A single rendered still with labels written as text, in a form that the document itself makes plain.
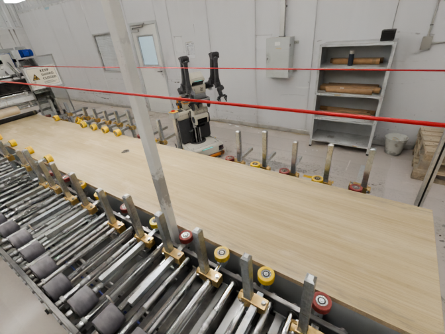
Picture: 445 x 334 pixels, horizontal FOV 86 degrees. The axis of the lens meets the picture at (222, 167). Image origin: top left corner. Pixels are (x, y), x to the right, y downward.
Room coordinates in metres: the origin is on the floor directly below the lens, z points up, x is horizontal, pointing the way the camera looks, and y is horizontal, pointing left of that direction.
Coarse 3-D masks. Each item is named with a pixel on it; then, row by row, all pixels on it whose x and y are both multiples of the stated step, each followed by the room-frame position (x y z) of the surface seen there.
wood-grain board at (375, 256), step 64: (0, 128) 3.49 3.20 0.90; (64, 128) 3.18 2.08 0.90; (128, 192) 1.49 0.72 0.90; (192, 192) 1.40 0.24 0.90; (256, 192) 1.32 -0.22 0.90; (320, 192) 1.25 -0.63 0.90; (256, 256) 0.80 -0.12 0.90; (320, 256) 0.76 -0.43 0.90; (384, 256) 0.72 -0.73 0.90; (384, 320) 0.45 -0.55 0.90
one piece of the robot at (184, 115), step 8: (184, 112) 3.64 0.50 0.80; (184, 120) 3.63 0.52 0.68; (184, 128) 3.61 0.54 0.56; (192, 128) 3.66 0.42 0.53; (200, 128) 3.70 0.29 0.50; (208, 128) 3.81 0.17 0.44; (184, 136) 3.59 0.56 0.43; (192, 136) 3.59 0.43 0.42; (200, 136) 3.68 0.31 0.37; (208, 136) 3.83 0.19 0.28
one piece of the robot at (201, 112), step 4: (200, 84) 3.51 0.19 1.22; (204, 84) 3.52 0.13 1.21; (192, 88) 3.43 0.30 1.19; (196, 88) 3.46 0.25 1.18; (200, 88) 3.49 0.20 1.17; (204, 88) 3.53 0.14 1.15; (196, 92) 3.47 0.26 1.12; (200, 92) 3.50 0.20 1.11; (200, 104) 3.51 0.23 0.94; (196, 108) 3.47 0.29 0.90; (200, 108) 3.48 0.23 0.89; (204, 108) 3.51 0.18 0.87; (192, 112) 3.47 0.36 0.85; (196, 112) 3.45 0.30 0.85; (200, 112) 3.48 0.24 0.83; (204, 112) 3.52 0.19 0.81; (192, 116) 3.49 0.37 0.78; (196, 116) 3.41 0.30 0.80; (200, 116) 3.43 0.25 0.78; (204, 116) 3.46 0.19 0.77; (208, 116) 3.50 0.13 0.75; (192, 120) 3.50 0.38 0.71; (196, 120) 3.40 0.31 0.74; (208, 120) 3.51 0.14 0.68; (196, 124) 3.41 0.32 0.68
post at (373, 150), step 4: (372, 148) 1.31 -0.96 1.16; (376, 148) 1.32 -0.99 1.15; (372, 152) 1.30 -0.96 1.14; (368, 156) 1.31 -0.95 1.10; (372, 156) 1.30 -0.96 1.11; (368, 160) 1.31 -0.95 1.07; (372, 160) 1.30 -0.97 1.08; (368, 164) 1.31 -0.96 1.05; (368, 168) 1.30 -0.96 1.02; (364, 172) 1.31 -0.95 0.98; (368, 172) 1.30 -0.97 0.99; (364, 176) 1.31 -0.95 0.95; (368, 176) 1.30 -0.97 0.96; (364, 180) 1.31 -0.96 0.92; (364, 184) 1.30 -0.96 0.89
